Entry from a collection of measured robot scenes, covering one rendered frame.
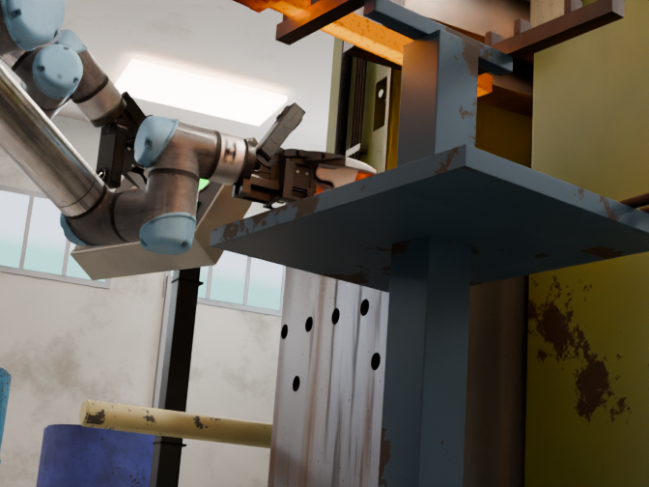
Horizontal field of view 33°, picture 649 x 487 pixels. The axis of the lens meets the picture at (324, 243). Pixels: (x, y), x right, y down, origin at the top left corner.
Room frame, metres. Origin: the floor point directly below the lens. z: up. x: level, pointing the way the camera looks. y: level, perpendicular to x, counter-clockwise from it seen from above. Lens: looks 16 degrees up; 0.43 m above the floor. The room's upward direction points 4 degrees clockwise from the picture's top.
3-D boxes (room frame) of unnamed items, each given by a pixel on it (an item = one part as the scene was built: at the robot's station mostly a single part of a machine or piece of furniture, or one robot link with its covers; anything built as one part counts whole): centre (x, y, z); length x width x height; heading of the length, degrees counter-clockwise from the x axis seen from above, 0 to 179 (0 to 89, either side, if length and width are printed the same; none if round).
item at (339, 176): (1.58, -0.02, 0.98); 0.09 x 0.03 x 0.06; 89
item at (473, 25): (1.78, -0.24, 1.32); 0.42 x 0.20 x 0.10; 117
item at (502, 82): (1.77, -0.29, 1.24); 0.30 x 0.07 x 0.06; 117
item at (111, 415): (1.95, 0.19, 0.62); 0.44 x 0.05 x 0.05; 117
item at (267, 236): (1.11, -0.11, 0.75); 0.40 x 0.30 x 0.02; 37
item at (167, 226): (1.52, 0.24, 0.88); 0.11 x 0.08 x 0.11; 59
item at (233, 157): (1.54, 0.15, 0.98); 0.08 x 0.05 x 0.08; 27
